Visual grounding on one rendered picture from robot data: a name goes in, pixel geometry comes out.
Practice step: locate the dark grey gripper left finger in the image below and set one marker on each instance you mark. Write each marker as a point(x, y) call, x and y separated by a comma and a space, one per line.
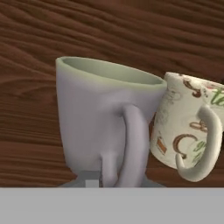
point(87, 178)

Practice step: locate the white printed mug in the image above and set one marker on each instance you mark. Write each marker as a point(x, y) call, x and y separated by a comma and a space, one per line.
point(178, 116)

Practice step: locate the pale grey mug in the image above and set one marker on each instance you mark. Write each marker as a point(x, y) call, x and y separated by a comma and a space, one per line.
point(87, 116)

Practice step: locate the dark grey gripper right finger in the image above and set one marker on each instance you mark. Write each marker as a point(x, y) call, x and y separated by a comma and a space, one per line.
point(150, 183)

